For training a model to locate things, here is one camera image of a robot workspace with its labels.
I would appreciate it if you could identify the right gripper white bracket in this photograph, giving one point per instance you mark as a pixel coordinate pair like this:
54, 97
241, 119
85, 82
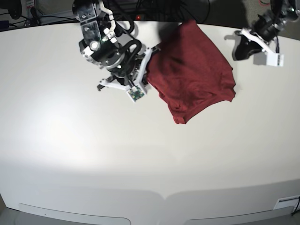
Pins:
135, 76

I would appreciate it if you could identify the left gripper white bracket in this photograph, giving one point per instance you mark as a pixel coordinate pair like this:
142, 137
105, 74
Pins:
251, 44

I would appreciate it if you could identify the dark red long-sleeve T-shirt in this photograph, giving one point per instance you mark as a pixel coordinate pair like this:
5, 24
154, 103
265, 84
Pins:
190, 73

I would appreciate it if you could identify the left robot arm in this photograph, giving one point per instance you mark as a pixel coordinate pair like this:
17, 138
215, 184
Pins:
262, 36

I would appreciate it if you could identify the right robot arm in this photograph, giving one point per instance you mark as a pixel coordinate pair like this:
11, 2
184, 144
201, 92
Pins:
100, 47

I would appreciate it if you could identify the white label plate on table edge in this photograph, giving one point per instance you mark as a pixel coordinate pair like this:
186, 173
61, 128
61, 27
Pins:
287, 202

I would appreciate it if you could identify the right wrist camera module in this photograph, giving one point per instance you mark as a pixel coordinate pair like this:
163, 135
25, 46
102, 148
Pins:
137, 92

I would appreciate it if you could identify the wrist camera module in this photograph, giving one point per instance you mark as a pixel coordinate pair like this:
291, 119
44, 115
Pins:
275, 59
137, 92

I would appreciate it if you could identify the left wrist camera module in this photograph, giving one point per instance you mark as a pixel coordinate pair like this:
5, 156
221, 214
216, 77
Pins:
275, 59

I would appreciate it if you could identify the black power strip red switch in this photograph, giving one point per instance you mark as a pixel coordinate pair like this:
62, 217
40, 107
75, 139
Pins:
134, 17

